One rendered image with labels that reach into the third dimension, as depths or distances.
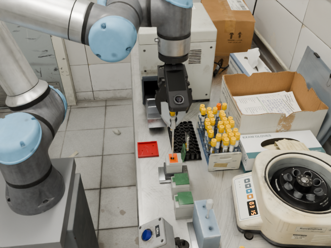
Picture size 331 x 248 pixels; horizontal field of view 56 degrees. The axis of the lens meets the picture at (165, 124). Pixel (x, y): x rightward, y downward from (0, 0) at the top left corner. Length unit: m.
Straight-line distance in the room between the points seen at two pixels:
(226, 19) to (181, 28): 0.89
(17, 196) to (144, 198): 0.33
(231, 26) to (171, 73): 0.88
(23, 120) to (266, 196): 0.61
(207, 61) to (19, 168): 0.73
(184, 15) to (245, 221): 0.52
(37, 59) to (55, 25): 2.08
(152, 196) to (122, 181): 1.20
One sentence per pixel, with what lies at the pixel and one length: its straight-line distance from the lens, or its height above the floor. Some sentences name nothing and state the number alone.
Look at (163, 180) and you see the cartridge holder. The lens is 0.95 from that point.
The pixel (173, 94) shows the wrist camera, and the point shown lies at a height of 1.22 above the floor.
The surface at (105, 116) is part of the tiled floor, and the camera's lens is 2.65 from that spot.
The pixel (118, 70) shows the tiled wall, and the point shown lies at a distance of 2.69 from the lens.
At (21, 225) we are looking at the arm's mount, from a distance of 0.90.
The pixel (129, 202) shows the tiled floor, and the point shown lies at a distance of 2.01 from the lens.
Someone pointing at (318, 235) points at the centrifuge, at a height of 0.94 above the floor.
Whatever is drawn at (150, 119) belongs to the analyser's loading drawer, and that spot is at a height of 0.93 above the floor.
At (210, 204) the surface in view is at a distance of 0.72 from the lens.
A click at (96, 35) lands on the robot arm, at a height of 1.40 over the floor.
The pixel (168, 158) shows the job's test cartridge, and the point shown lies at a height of 0.95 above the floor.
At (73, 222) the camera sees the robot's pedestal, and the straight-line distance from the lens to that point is 0.92.
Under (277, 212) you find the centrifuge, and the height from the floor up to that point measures 0.99.
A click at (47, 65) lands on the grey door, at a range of 2.67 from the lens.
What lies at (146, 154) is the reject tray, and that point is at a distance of 1.04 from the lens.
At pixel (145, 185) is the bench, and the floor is 0.87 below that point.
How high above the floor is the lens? 1.61
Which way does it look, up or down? 40 degrees down
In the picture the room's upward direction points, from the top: straight up
